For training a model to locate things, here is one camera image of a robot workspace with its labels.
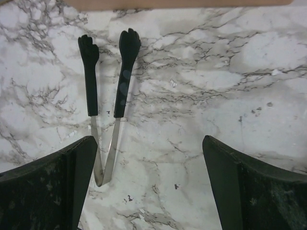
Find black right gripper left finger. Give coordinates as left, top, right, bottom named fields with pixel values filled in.
left=0, top=136, right=97, bottom=230

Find black-tipped metal tongs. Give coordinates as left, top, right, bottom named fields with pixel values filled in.
left=78, top=28, right=141, bottom=187

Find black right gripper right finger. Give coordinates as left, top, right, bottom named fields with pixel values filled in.
left=202, top=136, right=307, bottom=230

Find peach plastic desk organizer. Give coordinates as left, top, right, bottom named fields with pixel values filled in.
left=64, top=0, right=293, bottom=11

